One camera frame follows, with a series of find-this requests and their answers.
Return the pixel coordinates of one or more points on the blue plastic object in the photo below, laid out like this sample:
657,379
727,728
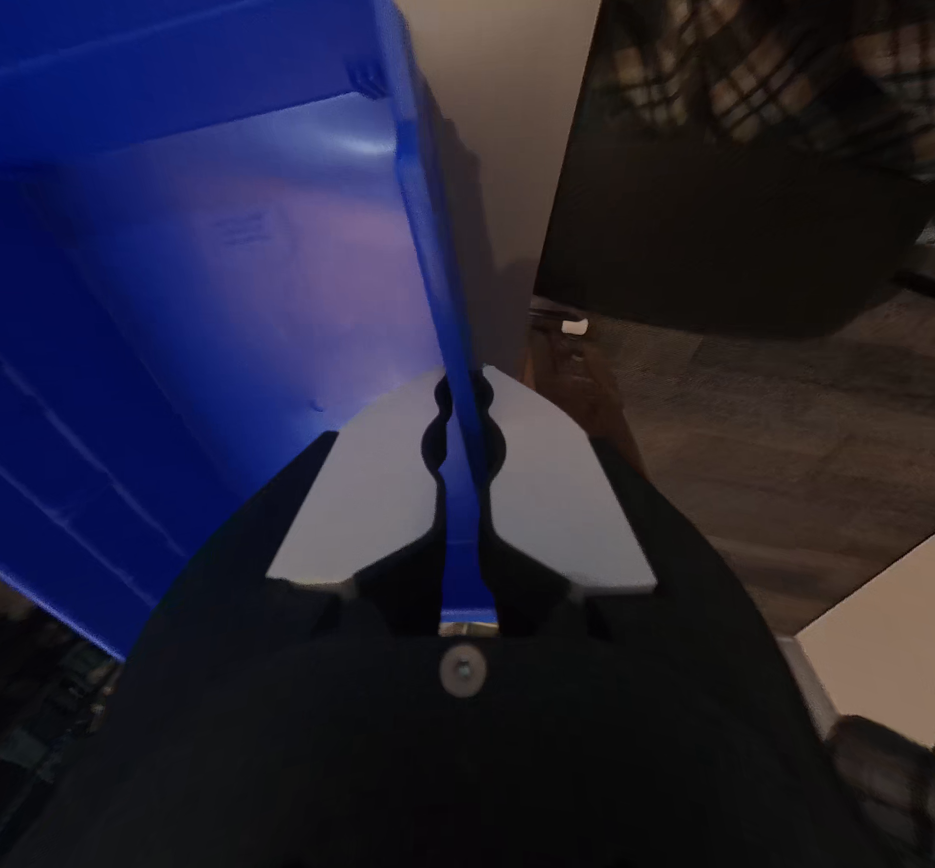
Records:
182,298

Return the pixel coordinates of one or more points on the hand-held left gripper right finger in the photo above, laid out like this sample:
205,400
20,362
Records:
570,503

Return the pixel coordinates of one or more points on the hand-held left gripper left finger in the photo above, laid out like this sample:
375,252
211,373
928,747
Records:
358,503

